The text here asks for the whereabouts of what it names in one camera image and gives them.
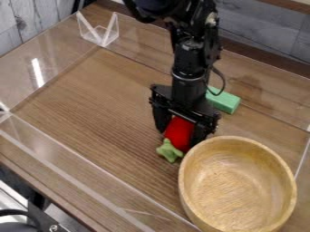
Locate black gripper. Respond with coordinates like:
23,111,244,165
148,84,220,147

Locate red plush strawberry green leaves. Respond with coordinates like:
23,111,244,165
156,116,193,163

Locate wooden bowl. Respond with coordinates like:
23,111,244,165
177,136,296,232

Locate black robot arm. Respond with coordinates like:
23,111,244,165
122,0,221,146

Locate green rectangular block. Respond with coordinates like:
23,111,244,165
205,86,240,114

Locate black metal stand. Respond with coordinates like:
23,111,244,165
0,165,66,232

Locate black cable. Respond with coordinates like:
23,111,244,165
204,66,227,98

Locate clear acrylic corner bracket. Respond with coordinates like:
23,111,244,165
76,12,118,47

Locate clear acrylic front wall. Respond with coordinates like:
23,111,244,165
0,110,200,232

